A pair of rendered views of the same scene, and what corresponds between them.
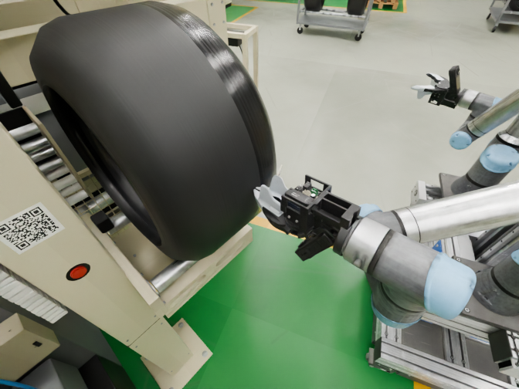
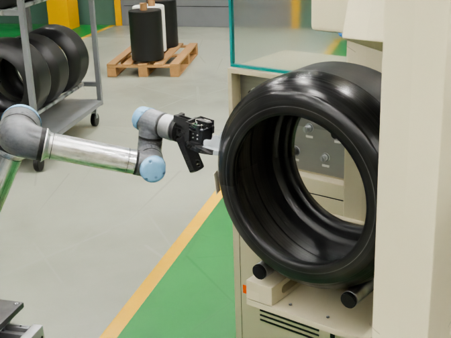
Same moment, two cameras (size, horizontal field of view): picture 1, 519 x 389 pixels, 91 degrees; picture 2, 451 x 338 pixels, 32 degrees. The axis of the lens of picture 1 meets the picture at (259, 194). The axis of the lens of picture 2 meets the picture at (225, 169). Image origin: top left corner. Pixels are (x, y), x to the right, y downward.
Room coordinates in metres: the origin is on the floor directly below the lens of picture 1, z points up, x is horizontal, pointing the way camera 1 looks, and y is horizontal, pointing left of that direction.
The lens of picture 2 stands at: (2.46, -0.16, 1.91)
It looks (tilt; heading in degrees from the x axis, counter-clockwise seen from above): 20 degrees down; 176
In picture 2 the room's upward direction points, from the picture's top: 2 degrees counter-clockwise
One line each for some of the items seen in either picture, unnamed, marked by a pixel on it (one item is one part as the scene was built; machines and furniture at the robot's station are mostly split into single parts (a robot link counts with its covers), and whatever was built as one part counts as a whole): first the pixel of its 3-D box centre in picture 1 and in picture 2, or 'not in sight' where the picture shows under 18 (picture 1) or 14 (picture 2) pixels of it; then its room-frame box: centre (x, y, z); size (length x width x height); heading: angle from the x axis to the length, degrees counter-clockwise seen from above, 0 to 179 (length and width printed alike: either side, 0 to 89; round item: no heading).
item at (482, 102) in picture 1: (487, 106); not in sight; (1.01, -0.96, 1.04); 0.11 x 0.08 x 0.09; 44
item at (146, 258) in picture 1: (180, 241); (334, 292); (0.50, 0.28, 0.80); 0.37 x 0.36 x 0.02; 48
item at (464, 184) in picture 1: (476, 184); not in sight; (0.81, -0.97, 0.77); 0.15 x 0.15 x 0.10
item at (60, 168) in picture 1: (28, 170); not in sight; (0.59, 0.71, 1.05); 0.20 x 0.15 x 0.30; 138
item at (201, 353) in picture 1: (176, 355); not in sight; (0.30, 0.44, 0.01); 0.27 x 0.27 x 0.02; 48
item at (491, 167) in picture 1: (493, 164); not in sight; (0.81, -0.97, 0.88); 0.13 x 0.12 x 0.14; 134
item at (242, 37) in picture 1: (229, 65); not in sight; (3.16, 0.35, 0.40); 0.60 x 0.35 x 0.80; 69
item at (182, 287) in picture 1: (204, 259); (293, 268); (0.40, 0.18, 0.84); 0.36 x 0.09 x 0.06; 138
